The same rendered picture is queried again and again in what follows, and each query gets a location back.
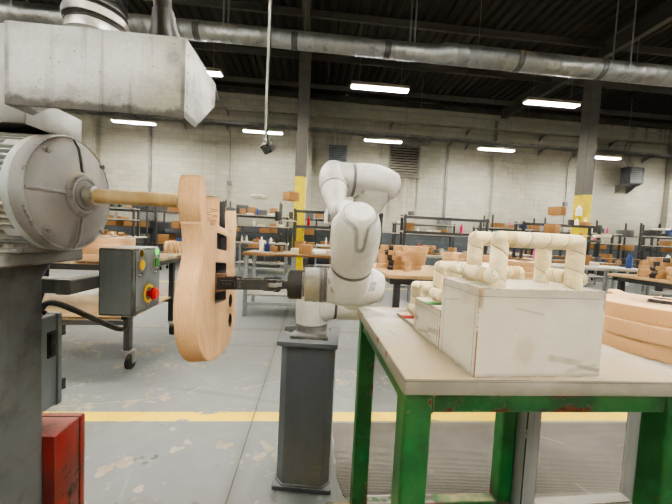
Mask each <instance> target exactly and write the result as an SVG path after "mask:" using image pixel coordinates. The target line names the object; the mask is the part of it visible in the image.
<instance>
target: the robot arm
mask: <svg viewBox="0 0 672 504"><path fill-rule="evenodd" d="M400 186H401V180H400V176H399V174H398V173H396V172H395V171H393V170H391V169H390V168H388V167H385V166H382V165H377V164H368V163H345V162H340V161H336V160H330V161H328V162H326V163H325V164H324V166H323V167H322V169H321V171H320V175H319V187H320V190H321V194H322V197H323V199H324V201H325V203H326V206H327V209H328V212H329V214H330V216H331V217H332V218H333V220H332V223H331V234H330V249H331V266H330V268H305V272H303V270H289V272H288V280H287V279H282V278H281V276H274V277H264V278H250V277H247V278H246V277H244V278H243V277H237V276H225V277H217V285H216V289H221V290H263V291H273V292H280V291H281V289H287V297H288V298H289V299H297V300H296V324H294V325H285V331H288V332H293V333H291V334H290V338H291V339H311V340H322V341H328V340H329V337H328V334H329V331H330V330H331V327H328V326H327V321H328V320H332V319H339V320H359V319H360V318H359V316H358V314H357V312H358V307H378V302H379V301H380V300H381V299H382V298H383V296H384V293H385V287H386V282H385V277H384V275H383V274H382V273H381V272H380V271H378V270H376V269H374V268H372V267H373V265H374V263H375V260H376V257H377V253H378V249H379V244H380V238H381V223H380V219H379V212H380V211H381V210H382V209H383V208H384V206H385V204H386V203H387V201H388V200H392V199H393V198H395V197H396V196H397V194H398V193H399V191H400ZM347 197H353V200H354V202H352V201H350V200H346V198H347Z"/></svg>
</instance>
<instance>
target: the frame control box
mask: <svg viewBox="0 0 672 504"><path fill-rule="evenodd" d="M141 248H142V249H144V252H145V254H144V257H143V258H140V257H139V254H138V253H139V249H141ZM157 248H158V249H159V247H157ZM154 249H155V247H153V246H116V247H101V248H99V311H98V314H99V315H101V316H121V320H123V326H118V325H115V324H112V323H109V322H107V321H105V320H103V319H100V318H98V317H96V316H94V315H92V314H90V313H88V312H85V311H83V310H81V309H79V308H77V307H74V306H72V305H69V304H67V303H64V302H61V301H58V300H47V301H44V302H43V303H42V316H45V314H46V313H47V312H48V311H47V310H45V309H46V307H47V306H49V305H51V306H57V307H60V308H63V309H65V310H68V311H70V312H72V313H75V314H77V315H79V316H81V317H84V318H86V319H88V320H90V321H92V322H95V323H97V324H99V325H101V326H104V327H106V328H109V329H111V330H114V331H118V332H123V331H125V330H127V329H128V327H129V316H134V315H136V314H138V313H140V312H142V311H145V310H147V309H149V308H151V307H153V306H156V305H158V303H159V296H158V297H157V299H155V300H152V299H151V298H150V296H147V291H148V290H151V289H152V288H153V287H157V288H158V290H159V276H160V264H159V266H158V267H156V266H155V259H156V258H159V260H160V249H159V254H158V256H155V255H154ZM141 260H144V261H145V268H144V269H143V270H141V269H140V267H139V264H140V261H141Z"/></svg>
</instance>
